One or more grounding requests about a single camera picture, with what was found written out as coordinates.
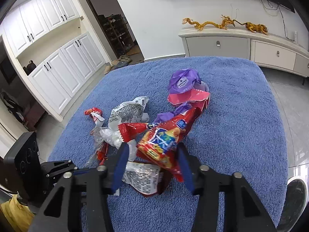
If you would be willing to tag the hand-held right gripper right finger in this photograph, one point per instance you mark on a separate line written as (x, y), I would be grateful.
(186, 171)

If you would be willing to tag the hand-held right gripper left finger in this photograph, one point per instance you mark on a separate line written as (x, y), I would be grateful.
(120, 168)

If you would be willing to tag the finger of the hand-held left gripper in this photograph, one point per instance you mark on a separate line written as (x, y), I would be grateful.
(83, 171)
(60, 165)

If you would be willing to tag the red packet with silver back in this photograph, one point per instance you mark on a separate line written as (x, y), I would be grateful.
(142, 177)

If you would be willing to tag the large red snack bag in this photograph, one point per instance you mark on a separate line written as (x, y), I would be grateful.
(164, 145)

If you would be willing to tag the white printed wrapper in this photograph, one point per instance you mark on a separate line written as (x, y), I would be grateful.
(125, 112)

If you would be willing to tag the purple plastic bag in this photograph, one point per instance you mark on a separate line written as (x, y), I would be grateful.
(181, 82)

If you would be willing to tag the white round trash bin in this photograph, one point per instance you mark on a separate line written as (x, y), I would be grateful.
(295, 203)

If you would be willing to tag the thin red wrapper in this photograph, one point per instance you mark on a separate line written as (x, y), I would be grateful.
(101, 153)

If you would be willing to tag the clear plastic wrapper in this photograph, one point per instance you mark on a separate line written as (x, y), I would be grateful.
(108, 136)

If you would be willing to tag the red foil wrapper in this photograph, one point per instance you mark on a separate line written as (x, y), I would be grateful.
(131, 131)

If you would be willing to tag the yellow cloth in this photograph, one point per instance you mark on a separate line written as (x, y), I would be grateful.
(14, 215)

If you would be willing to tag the small red wrapper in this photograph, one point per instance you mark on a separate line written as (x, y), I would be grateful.
(94, 114)

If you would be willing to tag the blue fluffy blanket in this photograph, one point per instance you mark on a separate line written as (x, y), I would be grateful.
(241, 125)

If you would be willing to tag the pink wrapper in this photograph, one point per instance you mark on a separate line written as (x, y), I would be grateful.
(183, 98)

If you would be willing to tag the dark handbag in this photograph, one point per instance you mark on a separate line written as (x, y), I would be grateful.
(30, 66)

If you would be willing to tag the tan slipper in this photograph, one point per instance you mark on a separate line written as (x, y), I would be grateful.
(108, 69)

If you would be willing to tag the grey shoe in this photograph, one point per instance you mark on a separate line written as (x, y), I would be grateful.
(120, 64)

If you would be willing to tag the beige shoe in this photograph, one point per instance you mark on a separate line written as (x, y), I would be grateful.
(125, 58)

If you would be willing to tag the brown doormat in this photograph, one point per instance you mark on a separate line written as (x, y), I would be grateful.
(134, 51)

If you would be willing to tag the white and grey television cabinet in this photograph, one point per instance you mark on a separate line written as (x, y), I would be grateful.
(217, 44)

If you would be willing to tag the dark shoe rack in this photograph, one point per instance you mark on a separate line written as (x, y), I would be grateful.
(115, 33)

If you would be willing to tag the golden dragon figurine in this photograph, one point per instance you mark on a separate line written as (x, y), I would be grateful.
(205, 24)

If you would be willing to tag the golden tiger figurine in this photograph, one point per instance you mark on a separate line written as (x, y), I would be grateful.
(254, 27)

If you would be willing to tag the white power strip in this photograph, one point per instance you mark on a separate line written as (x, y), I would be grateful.
(295, 36)

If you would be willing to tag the white wall cupboard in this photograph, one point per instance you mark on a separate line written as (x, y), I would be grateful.
(60, 75)

